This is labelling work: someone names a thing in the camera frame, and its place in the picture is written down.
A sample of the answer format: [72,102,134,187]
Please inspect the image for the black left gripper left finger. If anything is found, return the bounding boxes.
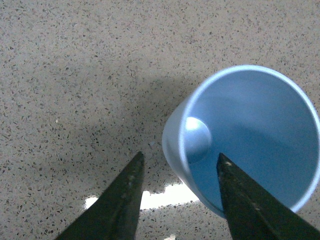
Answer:
[56,151,145,240]

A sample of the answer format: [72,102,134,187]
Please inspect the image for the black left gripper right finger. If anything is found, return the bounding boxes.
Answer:
[216,153,320,240]

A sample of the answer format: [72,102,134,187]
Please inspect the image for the blue plastic cup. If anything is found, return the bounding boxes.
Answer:
[162,65,320,216]

